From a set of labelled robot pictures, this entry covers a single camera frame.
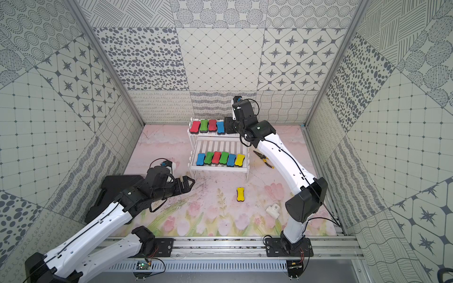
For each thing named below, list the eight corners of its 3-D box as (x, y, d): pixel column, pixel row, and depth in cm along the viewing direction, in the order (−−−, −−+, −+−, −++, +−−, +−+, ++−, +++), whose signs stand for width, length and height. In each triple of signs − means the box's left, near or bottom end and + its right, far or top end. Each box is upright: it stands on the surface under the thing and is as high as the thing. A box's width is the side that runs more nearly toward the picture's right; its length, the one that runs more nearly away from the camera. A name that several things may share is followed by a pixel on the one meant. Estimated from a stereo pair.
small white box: (272, 221, 83) (274, 219, 80) (265, 210, 87) (266, 207, 84) (282, 215, 85) (284, 212, 82) (275, 204, 88) (276, 201, 86)
